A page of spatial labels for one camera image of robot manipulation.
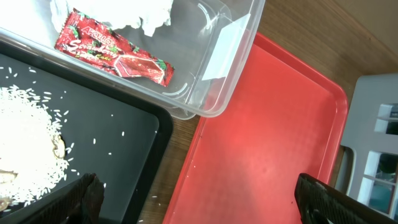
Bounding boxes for crumpled white tissue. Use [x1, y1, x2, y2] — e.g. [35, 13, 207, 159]
[50, 0, 173, 37]

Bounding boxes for red serving tray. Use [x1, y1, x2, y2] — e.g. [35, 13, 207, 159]
[164, 34, 348, 224]

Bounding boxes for clear plastic bin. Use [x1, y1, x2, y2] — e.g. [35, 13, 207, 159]
[1, 0, 265, 119]

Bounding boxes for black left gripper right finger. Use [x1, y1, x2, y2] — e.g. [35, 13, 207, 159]
[295, 173, 397, 224]

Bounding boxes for rice and food scraps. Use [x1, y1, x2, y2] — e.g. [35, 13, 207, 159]
[1, 66, 74, 215]

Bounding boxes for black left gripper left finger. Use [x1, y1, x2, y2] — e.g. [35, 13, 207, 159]
[20, 173, 104, 224]

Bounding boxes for red snack wrapper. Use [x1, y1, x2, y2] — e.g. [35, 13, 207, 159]
[55, 9, 175, 86]

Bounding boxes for grey dishwasher rack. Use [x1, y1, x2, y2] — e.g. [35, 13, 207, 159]
[335, 73, 397, 220]

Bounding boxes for black food waste tray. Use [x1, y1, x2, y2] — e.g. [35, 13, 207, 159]
[1, 43, 174, 223]

